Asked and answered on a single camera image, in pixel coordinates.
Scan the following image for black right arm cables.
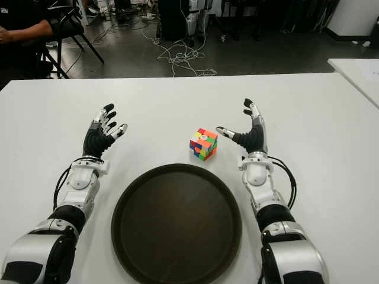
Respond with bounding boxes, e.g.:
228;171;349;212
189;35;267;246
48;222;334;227
271;156;297;211

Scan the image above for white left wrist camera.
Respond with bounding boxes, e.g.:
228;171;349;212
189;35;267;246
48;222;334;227
96;161;111;176

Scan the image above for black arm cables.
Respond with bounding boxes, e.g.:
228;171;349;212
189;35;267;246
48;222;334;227
52;164;73;211
271;156;297;211

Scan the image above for black equipment case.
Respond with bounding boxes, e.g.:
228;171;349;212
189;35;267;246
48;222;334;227
159;0;190;41

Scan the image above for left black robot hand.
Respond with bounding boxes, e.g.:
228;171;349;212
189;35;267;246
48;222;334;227
82;103;129;158

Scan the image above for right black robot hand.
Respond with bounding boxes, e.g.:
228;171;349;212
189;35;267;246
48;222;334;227
216;98;269;154

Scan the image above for tangled white floor cable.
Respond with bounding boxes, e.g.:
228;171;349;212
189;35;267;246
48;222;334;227
142;29;219;78

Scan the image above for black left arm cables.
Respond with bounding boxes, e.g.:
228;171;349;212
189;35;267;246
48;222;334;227
52;164;73;211

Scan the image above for bare person forearm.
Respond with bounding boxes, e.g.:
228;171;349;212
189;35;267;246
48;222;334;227
5;19;56;45

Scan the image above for multicoloured Rubik's cube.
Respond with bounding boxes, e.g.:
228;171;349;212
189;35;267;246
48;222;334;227
189;127;219;162

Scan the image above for white cabinet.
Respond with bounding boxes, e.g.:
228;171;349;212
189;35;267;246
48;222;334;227
326;0;379;38

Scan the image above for seated person in black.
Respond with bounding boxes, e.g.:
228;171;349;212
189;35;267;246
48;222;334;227
0;0;86;79

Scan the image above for white silver humanoid robot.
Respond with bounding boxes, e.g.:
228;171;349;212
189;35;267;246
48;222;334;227
185;0;210;41

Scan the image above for white side table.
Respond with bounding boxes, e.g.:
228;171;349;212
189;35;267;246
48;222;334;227
327;58;379;108

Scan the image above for black folding chair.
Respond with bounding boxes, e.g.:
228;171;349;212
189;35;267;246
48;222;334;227
35;0;105;79

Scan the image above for bare person hand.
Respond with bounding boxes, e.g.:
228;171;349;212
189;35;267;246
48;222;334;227
0;25;12;44

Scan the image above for dark brown round plate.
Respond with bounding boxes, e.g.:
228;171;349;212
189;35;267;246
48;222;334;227
111;163;243;284

